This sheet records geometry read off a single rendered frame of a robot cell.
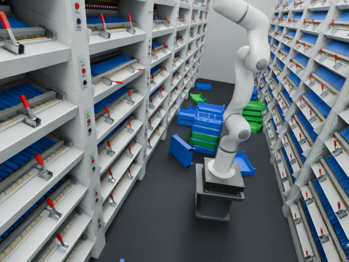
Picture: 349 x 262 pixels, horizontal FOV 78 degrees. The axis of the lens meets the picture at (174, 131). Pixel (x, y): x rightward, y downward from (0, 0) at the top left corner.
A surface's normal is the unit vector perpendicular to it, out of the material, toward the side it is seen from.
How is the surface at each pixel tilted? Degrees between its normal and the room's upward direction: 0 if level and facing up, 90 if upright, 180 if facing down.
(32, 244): 18
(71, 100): 90
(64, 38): 90
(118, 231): 0
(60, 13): 90
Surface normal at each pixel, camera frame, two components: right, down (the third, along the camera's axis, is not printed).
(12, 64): 0.88, 0.47
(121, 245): 0.11, -0.87
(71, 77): -0.24, 0.46
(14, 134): 0.40, -0.76
